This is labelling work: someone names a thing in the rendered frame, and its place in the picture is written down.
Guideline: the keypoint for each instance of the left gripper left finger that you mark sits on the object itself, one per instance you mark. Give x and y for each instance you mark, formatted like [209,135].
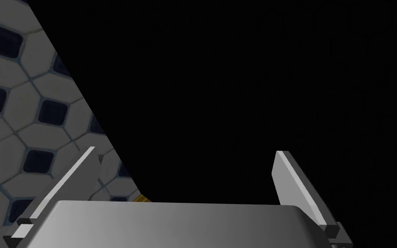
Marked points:
[76,179]

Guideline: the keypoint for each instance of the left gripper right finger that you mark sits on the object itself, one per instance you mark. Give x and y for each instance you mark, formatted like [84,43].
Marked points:
[296,186]

